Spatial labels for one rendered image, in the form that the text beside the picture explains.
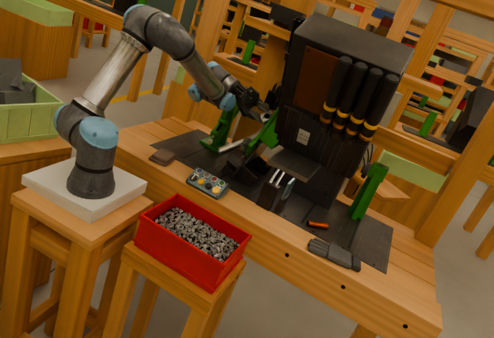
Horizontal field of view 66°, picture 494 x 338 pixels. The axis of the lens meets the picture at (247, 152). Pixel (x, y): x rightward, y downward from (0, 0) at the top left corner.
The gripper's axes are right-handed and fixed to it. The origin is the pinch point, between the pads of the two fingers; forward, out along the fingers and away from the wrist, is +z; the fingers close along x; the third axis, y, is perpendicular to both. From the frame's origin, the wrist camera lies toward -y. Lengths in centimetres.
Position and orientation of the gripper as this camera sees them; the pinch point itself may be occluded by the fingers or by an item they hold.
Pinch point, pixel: (267, 119)
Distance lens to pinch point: 165.0
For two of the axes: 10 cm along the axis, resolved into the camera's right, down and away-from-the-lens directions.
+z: 7.4, 6.5, -1.9
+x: 6.7, -6.7, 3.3
